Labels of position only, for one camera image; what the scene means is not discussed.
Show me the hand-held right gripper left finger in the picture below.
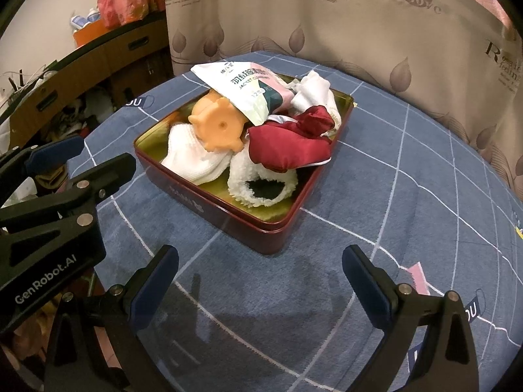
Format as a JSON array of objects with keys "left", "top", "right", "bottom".
[{"left": 43, "top": 245, "right": 180, "bottom": 392}]

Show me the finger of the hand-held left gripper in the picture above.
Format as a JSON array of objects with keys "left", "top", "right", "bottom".
[
  {"left": 0, "top": 136, "right": 85, "bottom": 209},
  {"left": 0, "top": 153, "right": 137, "bottom": 228}
]

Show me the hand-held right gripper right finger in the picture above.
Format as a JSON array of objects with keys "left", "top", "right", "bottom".
[{"left": 342, "top": 245, "right": 480, "bottom": 392}]

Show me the white ribbed sock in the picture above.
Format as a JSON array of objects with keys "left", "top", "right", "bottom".
[{"left": 161, "top": 124, "right": 238, "bottom": 185}]

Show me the dark red gold tin box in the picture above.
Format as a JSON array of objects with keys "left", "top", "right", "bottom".
[{"left": 133, "top": 71, "right": 355, "bottom": 256}]

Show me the orange duck toy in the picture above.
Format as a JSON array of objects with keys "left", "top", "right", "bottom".
[{"left": 188, "top": 92, "right": 251, "bottom": 154}]

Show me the white fluffy sock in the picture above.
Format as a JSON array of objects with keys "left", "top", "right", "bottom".
[{"left": 227, "top": 147, "right": 303, "bottom": 211}]

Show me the pink green wipes packet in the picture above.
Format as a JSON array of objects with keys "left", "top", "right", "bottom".
[{"left": 191, "top": 62, "right": 295, "bottom": 126}]

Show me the dark red satin cloth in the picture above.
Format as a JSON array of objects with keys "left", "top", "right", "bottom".
[{"left": 248, "top": 105, "right": 336, "bottom": 171}]

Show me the white sock with green print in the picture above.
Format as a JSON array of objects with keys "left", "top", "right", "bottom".
[{"left": 291, "top": 70, "right": 342, "bottom": 131}]

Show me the dark clutter pile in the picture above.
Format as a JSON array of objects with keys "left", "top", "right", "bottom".
[{"left": 33, "top": 90, "right": 123, "bottom": 139}]

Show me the pink paper piece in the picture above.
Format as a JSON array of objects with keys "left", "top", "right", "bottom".
[{"left": 406, "top": 262, "right": 430, "bottom": 295}]

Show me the wooden desk with drawers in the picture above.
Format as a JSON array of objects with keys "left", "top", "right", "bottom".
[{"left": 0, "top": 8, "right": 174, "bottom": 148}]

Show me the blue checked bedsheet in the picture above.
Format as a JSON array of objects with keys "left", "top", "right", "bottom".
[{"left": 65, "top": 49, "right": 523, "bottom": 392}]

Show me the orange box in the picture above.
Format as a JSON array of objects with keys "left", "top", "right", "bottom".
[{"left": 73, "top": 18, "right": 111, "bottom": 47}]

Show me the blue white container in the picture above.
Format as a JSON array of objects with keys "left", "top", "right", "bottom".
[{"left": 70, "top": 7, "right": 103, "bottom": 31}]

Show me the red plastic bag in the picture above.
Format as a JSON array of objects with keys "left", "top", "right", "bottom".
[{"left": 97, "top": 0, "right": 150, "bottom": 29}]

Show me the beige leaf print curtain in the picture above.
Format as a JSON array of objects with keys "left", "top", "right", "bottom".
[{"left": 163, "top": 0, "right": 523, "bottom": 197}]

